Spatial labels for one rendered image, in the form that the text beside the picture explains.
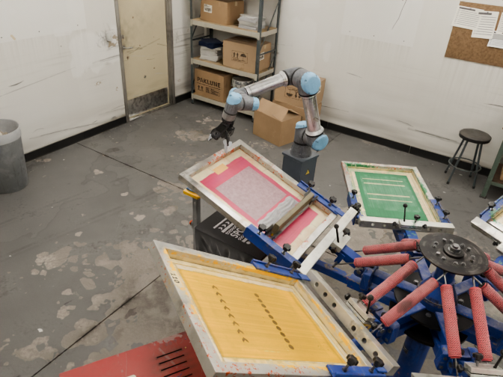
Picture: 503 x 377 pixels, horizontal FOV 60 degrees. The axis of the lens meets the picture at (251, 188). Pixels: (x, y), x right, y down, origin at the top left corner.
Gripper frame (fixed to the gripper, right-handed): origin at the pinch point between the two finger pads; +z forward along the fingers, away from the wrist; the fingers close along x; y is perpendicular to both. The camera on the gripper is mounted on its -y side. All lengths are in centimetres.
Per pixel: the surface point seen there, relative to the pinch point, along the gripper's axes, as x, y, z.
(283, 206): -50, 6, 12
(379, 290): -116, -27, -9
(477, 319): -154, -21, -24
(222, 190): -19.7, -14.1, 11.6
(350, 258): -98, -2, 7
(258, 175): -25.0, 15.9, 11.6
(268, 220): -50, -11, 12
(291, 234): -65, -8, 13
